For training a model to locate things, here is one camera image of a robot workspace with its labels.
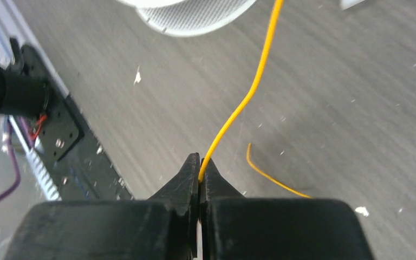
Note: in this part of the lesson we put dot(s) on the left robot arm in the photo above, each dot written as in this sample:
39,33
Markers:
22,95

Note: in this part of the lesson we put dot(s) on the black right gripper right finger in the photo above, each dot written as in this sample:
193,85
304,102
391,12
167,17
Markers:
237,227

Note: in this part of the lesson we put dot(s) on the white perforated spool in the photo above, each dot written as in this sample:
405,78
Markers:
189,18

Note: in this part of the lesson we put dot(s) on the near white plastic bin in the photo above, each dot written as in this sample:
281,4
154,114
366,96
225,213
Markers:
346,4

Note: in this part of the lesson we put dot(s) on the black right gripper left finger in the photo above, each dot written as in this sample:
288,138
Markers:
164,226

